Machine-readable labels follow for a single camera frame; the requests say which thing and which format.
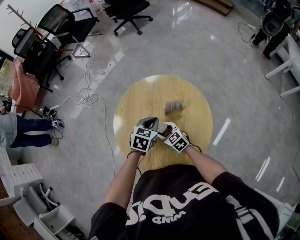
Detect grey shell chair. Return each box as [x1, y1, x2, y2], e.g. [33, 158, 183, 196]
[260, 11, 285, 37]

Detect white drawer cabinet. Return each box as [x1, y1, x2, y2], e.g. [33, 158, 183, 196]
[0, 147, 45, 207]

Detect person's right forearm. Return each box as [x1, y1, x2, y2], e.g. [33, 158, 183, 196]
[184, 145, 228, 186]

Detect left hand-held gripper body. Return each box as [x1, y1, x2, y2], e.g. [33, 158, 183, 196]
[130, 116, 160, 157]

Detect wooden coat rack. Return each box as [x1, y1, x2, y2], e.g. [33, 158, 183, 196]
[6, 4, 44, 38]

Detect white chair base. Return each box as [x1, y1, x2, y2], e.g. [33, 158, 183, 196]
[38, 182, 61, 208]

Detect black mesh office chair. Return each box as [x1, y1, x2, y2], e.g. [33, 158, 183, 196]
[37, 3, 103, 58]
[12, 28, 72, 93]

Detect open white box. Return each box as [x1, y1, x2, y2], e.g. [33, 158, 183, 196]
[33, 205, 76, 240]

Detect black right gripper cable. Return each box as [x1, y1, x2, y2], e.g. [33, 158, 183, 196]
[188, 142, 203, 153]

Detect black padded office chair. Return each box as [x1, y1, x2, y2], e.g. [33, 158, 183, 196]
[101, 0, 154, 37]

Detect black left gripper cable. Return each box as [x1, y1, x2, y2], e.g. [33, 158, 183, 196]
[126, 150, 143, 177]

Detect person's left forearm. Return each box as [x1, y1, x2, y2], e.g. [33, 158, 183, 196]
[104, 150, 146, 207]

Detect long white floor cable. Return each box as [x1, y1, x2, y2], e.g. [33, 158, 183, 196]
[50, 52, 117, 177]

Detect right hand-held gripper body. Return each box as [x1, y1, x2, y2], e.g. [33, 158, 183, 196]
[157, 121, 191, 154]

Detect pink cloth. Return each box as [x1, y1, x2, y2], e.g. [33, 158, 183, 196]
[10, 58, 41, 113]

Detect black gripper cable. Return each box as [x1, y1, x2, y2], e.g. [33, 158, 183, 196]
[188, 142, 203, 153]
[126, 150, 143, 177]

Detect white desk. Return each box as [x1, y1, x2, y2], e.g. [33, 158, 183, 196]
[264, 34, 300, 98]

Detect white cardboard boxes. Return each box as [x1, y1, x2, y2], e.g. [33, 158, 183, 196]
[62, 0, 105, 15]

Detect wooden board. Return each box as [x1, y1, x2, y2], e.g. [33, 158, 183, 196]
[192, 0, 235, 17]

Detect white charger cable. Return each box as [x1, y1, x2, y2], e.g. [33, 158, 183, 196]
[237, 22, 257, 43]

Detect person's black printed t-shirt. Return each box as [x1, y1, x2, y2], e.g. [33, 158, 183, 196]
[88, 164, 281, 240]

